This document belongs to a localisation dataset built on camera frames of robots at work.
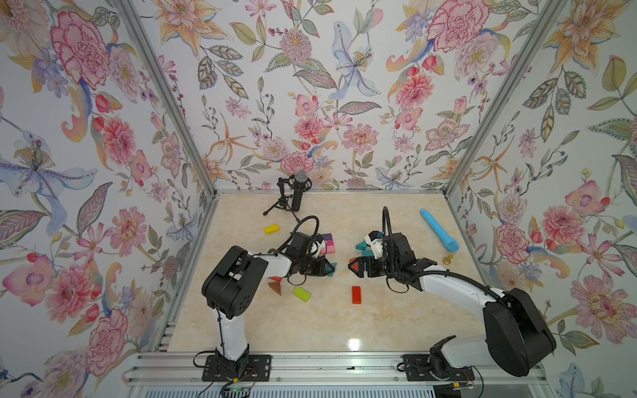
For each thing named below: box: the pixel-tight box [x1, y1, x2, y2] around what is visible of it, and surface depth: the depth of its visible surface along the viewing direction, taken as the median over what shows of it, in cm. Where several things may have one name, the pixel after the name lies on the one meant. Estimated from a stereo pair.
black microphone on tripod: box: [262, 169, 313, 224], surface depth 103 cm
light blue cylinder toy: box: [419, 208, 460, 253], surface depth 105 cm
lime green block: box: [292, 286, 312, 303], surface depth 90 cm
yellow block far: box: [263, 223, 281, 235], surface depth 109 cm
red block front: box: [351, 286, 362, 305], surface depth 90 cm
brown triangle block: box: [267, 281, 283, 297], surface depth 90 cm
